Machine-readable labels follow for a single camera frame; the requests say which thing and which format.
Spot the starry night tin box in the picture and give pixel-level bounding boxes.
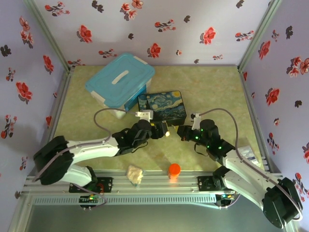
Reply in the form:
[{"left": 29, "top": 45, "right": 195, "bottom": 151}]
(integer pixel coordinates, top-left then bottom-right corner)
[{"left": 137, "top": 90, "right": 188, "bottom": 127}]

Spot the crumpled beige bag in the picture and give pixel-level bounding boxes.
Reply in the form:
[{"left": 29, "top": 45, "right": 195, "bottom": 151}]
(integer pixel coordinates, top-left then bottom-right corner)
[{"left": 126, "top": 165, "right": 144, "bottom": 187}]

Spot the aluminium frame post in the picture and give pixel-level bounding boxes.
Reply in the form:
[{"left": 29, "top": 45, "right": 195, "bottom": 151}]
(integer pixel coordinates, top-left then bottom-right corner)
[
  {"left": 237, "top": 0, "right": 283, "bottom": 73},
  {"left": 23, "top": 0, "right": 72, "bottom": 73}
]

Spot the blue lidded plastic storage box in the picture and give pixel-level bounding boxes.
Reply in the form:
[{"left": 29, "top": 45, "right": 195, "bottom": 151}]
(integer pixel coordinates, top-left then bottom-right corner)
[{"left": 84, "top": 52, "right": 155, "bottom": 119}]

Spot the white blue packet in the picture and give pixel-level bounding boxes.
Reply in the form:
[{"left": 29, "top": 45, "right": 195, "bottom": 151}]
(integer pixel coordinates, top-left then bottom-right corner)
[{"left": 241, "top": 145, "right": 262, "bottom": 168}]

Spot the orange cylindrical container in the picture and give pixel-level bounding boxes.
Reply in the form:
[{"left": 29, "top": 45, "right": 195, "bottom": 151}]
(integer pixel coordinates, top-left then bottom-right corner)
[{"left": 168, "top": 163, "right": 182, "bottom": 181}]

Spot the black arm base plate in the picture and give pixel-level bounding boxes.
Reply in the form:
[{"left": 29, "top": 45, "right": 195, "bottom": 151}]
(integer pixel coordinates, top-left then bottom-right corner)
[
  {"left": 197, "top": 175, "right": 219, "bottom": 193},
  {"left": 69, "top": 176, "right": 113, "bottom": 193}
]

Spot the green circuit board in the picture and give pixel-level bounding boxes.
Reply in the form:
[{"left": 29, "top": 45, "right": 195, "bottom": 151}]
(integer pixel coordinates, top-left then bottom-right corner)
[
  {"left": 79, "top": 195, "right": 102, "bottom": 206},
  {"left": 215, "top": 192, "right": 236, "bottom": 206}
]

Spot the aluminium frame rail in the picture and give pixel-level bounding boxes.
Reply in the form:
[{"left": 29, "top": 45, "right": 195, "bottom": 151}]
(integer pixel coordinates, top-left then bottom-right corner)
[{"left": 23, "top": 169, "right": 289, "bottom": 194}]

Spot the perforated grey cable duct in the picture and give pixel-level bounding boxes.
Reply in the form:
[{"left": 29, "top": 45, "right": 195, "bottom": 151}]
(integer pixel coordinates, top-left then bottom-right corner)
[{"left": 31, "top": 195, "right": 218, "bottom": 206}]

